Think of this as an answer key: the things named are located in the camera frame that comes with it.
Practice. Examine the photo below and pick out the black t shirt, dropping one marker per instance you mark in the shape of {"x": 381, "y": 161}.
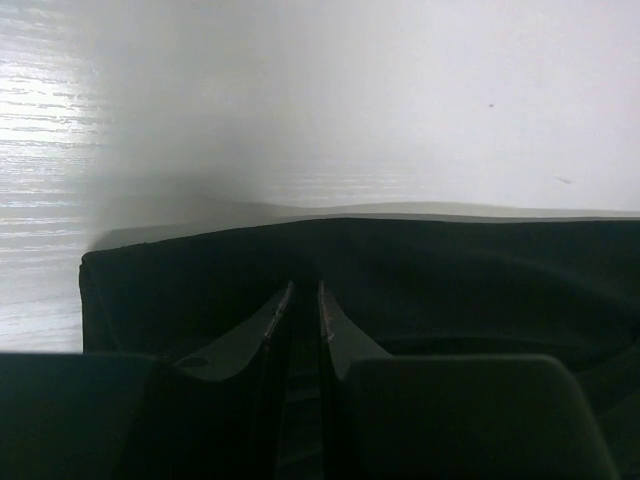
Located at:
{"x": 565, "y": 288}

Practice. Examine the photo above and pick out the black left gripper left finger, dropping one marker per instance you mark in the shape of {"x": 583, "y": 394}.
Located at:
{"x": 215, "y": 413}

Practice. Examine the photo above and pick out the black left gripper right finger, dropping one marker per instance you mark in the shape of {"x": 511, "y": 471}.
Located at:
{"x": 450, "y": 416}

